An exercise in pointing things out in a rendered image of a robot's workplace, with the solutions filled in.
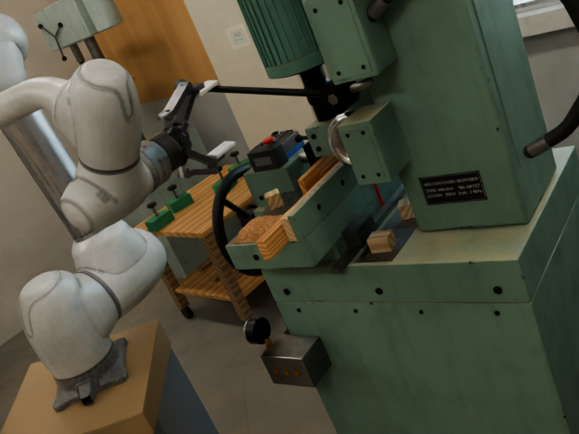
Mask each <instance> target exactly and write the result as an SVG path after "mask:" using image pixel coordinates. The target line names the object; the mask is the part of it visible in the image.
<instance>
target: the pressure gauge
mask: <svg viewBox="0 0 579 434"><path fill-rule="evenodd" d="M270 335H271V326H270V323H269V321H268V320H267V319H266V318H264V317H251V318H249V319H248V320H247V321H246V323H245V326H244V336H245V339H246V341H247V342H248V343H249V344H265V346H266V348H267V347H270V346H272V342H271V339H270Z"/></svg>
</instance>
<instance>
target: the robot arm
mask: <svg viewBox="0 0 579 434"><path fill-rule="evenodd" d="M28 49H29V44H28V37H27V35H26V33H25V31H24V29H23V28H22V26H21V25H20V24H19V22H17V21H16V20H15V19H14V18H12V17H10V16H8V15H5V14H1V13H0V129H1V130H2V132H3V134H4V135H5V137H6V138H7V140H8V141H9V143H10V144H11V145H12V147H13V148H14V150H15V151H16V153H17V155H18V156H19V158H20V159H21V161H22V162H23V163H24V165H25V166H26V168H27V169H28V171H29V173H30V175H31V176H32V178H33V179H34V180H35V182H36V183H37V185H38V186H39V188H40V190H41V191H42V193H43V194H44V196H45V197H46V198H47V200H48V201H49V203H50V204H51V206H52V207H53V209H54V211H55V212H56V214H57V215H58V216H59V218H60V219H61V221H62V222H63V224H64V225H65V227H66V229H67V230H68V232H69V233H70V234H71V236H72V238H73V239H74V241H73V244H72V257H73V259H74V263H75V267H76V271H77V272H76V273H75V274H72V273H71V272H69V271H64V270H54V271H48V272H45V273H43V274H40V275H38V276H37V277H35V278H34V279H32V280H31V281H30V282H28V283H27V284H26V285H25V286H24V288H23V289H22V291H21V293H20V297H19V300H18V311H19V316H20V320H21V323H22V328H23V330H24V332H25V335H26V337H27V339H28V341H29V343H30V344H31V346H32V347H33V349H34V351H35V353H36V354H37V356H38V357H39V359H40V360H41V361H42V363H43V364H44V365H45V366H46V368H47V369H48V370H49V371H50V373H51V374H52V376H53V378H54V380H55V381H56V383H57V393H56V398H55V401H54V403H53V409H54V411H55V412H61V411H63V410H65V409H66V408H67V407H68V406H70V405H72V404H74V403H77V402H79V401H80V400H81V401H82V403H83V404H84V406H88V405H90V404H92V403H93V402H94V399H95V398H96V395H97V393H99V392H101V391H103V390H104V389H107V388H110V387H112V386H114V385H118V384H122V383H123V382H125V381H126V380H127V379H128V377H129V375H128V372H127V371H126V347H127V345H128V341H127V340H126V339H125V338H118V339H117V340H115V341H112V340H111V338H110V336H109V334H110V333H111V332H112V330H113V328H114V326H115V324H116V322H117V320H119V319H120V318H121V317H123V316H124V315H125V314H127V313H128V312H130V311H131V310H132V309H133V308H134V307H136V306H137V305H138V304H139V303H140V302H141V301H142V300H143V299H144V298H145V297H146V296H147V295H148V294H149V293H150V292H151V291H152V290H153V288H154V287H155V286H156V284H157V283H158V281H159V279H160V277H161V276H162V274H163V272H164V270H165V266H166V252H165V248H164V246H163V245H162V243H161V242H160V241H159V239H157V238H156V237H155V236H154V235H153V234H151V233H150V232H148V231H146V230H143V229H139V228H132V227H131V226H129V225H128V224H127V222H126V221H123V220H122V219H124V218H125V217H127V216H128V215H129V214H131V213H132V212H133V211H134V210H135V209H136V208H137V207H139V206H140V205H141V204H142V203H143V202H144V200H145V199H146V198H147V196H148V195H149V194H151V193H152V192H153V191H154V190H155V189H156V188H158V187H159V186H160V185H162V184H163V183H165V182H166V181H168V180H169V178H170V177H171V174H172V172H173V171H175V170H176V169H177V168H178V169H179V172H178V173H177V177H180V178H190V177H192V176H194V175H214V174H218V169H216V165H217V164H218V162H219V161H221V160H222V159H223V158H224V157H225V152H227V151H228V150H230V149H231V148H232V147H233V146H235V145H236V142H235V141H224V142H223V143H222V144H220V145H219V146H217V147H216V148H215V149H214V150H213V151H211V152H210V153H208V154H207V155H206V156H205V155H202V154H201V153H198V152H196V151H193V150H191V147H192V143H191V141H190V136H189V133H188V131H187V129H188V126H189V123H188V119H189V117H190V112H191V110H192V107H193V103H194V101H195V98H196V97H200V96H202V95H203V94H205V93H206V92H208V91H209V90H211V89H212V88H214V87H215V86H216V85H217V84H219V81H218V80H208V81H206V82H205V83H196V84H194V85H192V83H191V82H180V83H179V84H178V86H177V88H176V89H175V91H174V93H173V95H172V96H171V99H170V101H169V102H168V103H167V105H166V107H165V109H164V110H163V111H162V112H161V113H160V114H159V115H158V120H159V121H162V122H163V124H164V126H165V128H164V130H163V132H162V133H159V134H157V135H155V136H154V137H152V138H151V139H149V140H141V139H142V123H141V112H140V100H139V96H138V92H137V89H136V87H135V84H134V81H133V79H132V78H131V76H130V74H129V73H128V71H127V70H126V69H125V68H124V67H122V66H121V65H119V64H117V63H116V62H114V61H112V60H109V59H93V60H90V61H87V62H84V63H83V64H81V66H79V68H77V70H76V71H75V72H74V74H73V75H72V78H71V79H69V80H65V79H62V78H57V77H34V78H30V79H28V77H27V72H26V70H25V65H24V60H25V59H26V58H27V56H28ZM42 109H47V110H49V111H51V112H52V117H53V123H54V125H55V126H56V128H58V130H60V131H61V132H62V133H63V134H64V136H65V137H66V138H67V139H68V140H69V141H70V143H71V145H72V146H73V147H76V148H77V149H78V166H77V165H76V163H75V162H74V160H73V159H72V156H71V155H70V153H69V152H68V151H67V150H66V148H65V146H64V144H63V143H62V141H61V139H60V137H59V136H58V135H57V133H56V131H55V130H54V128H53V126H52V125H51V123H50V121H49V120H48V119H47V117H46V115H45V114H44V112H43V111H42ZM174 116H176V117H175V120H174ZM178 126H182V127H178ZM188 158H190V159H193V160H195V161H198V162H200V163H203V164H207V165H208V168H189V167H188V166H185V164H186V163H187V160H188Z"/></svg>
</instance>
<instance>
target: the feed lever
mask: <svg viewBox="0 0 579 434"><path fill-rule="evenodd" d="M180 82H187V81H186V80H184V79H179V80H178V81H177V82H176V83H174V91H175V89H176V88H177V86H178V84H179V83H180ZM373 84H374V79H373V78H372V77H368V78H366V79H364V80H361V81H359V82H356V81H351V82H347V83H343V84H337V85H334V83H333V80H332V79H331V80H330V81H329V82H328V83H326V84H325V85H323V86H322V87H321V89H320V90H305V89H283V88H261V87H239V86H217V85H216V86H215V87H214V88H212V89H211V90H209V91H208V92H216V93H235V94H254V95H273V96H309V97H319V98H320V102H321V105H322V107H323V108H324V109H325V110H326V111H327V112H329V113H331V114H334V115H340V114H342V113H344V112H345V111H346V110H347V109H348V108H350V107H351V106H352V105H353V104H354V103H355V102H356V101H357V100H358V97H359V91H361V90H364V89H366V88H368V87H371V86H372V85H373Z"/></svg>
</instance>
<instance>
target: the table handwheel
mask: <svg viewBox="0 0 579 434"><path fill-rule="evenodd" d="M250 169H251V167H250V165H249V164H244V165H241V166H238V167H236V168H234V169H232V170H231V171H229V172H228V173H227V174H226V175H225V176H224V178H223V179H222V180H221V183H220V184H219V186H218V189H217V190H216V193H215V198H214V202H213V207H212V225H213V231H214V236H215V241H216V244H217V245H218V248H219V250H220V252H221V254H222V256H223V257H224V258H225V259H226V261H227V262H228V263H229V264H230V265H231V266H232V267H233V268H234V269H235V267H234V265H233V262H232V259H231V257H230V256H229V254H228V252H227V249H226V247H225V246H226V245H227V244H228V240H227V235H226V233H225V228H224V220H223V212H224V206H225V207H227V208H230V209H231V210H233V211H234V212H235V213H237V214H239V215H240V216H241V218H240V222H241V225H242V227H244V226H245V225H246V224H247V223H248V222H249V221H251V220H252V219H254V218H255V216H254V214H253V211H254V210H255V209H256V208H251V209H246V210H244V209H242V208H239V207H238V206H236V205H234V204H233V203H231V202H230V201H229V200H227V199H226V197H227V193H228V191H229V190H230V188H231V187H232V185H233V184H234V182H235V181H236V180H238V179H239V178H241V177H243V175H244V174H245V173H246V172H247V171H249V170H250ZM235 270H236V269H235ZM237 271H238V272H240V273H242V274H244V275H247V276H262V275H263V273H262V271H261V269H250V270H237Z"/></svg>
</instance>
